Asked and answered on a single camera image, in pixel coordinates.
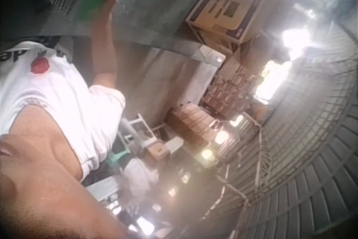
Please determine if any stack of brown cartons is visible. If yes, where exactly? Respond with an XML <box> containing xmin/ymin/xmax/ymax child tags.
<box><xmin>164</xmin><ymin>101</ymin><xmax>218</xmax><ymax>154</ymax></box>

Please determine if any small brown cardboard box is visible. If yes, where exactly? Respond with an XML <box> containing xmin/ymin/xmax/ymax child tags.
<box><xmin>145</xmin><ymin>142</ymin><xmax>172</xmax><ymax>167</ymax></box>

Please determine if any white box-shaped machine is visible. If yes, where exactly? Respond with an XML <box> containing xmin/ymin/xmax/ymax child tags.
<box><xmin>85</xmin><ymin>176</ymin><xmax>121</xmax><ymax>205</ymax></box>

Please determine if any white metal frame chair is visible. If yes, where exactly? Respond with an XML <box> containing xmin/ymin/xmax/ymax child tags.
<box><xmin>121</xmin><ymin>113</ymin><xmax>158</xmax><ymax>152</ymax></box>

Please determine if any green plastic stool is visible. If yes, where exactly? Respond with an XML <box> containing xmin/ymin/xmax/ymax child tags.
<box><xmin>105</xmin><ymin>138</ymin><xmax>133</xmax><ymax>174</ymax></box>

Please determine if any large printed cardboard box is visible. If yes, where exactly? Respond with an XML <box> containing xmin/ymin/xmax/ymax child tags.
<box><xmin>185</xmin><ymin>0</ymin><xmax>266</xmax><ymax>44</ymax></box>

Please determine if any rack of brown boxes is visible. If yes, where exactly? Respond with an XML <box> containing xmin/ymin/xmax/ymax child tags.
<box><xmin>202</xmin><ymin>58</ymin><xmax>260</xmax><ymax>118</ymax></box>

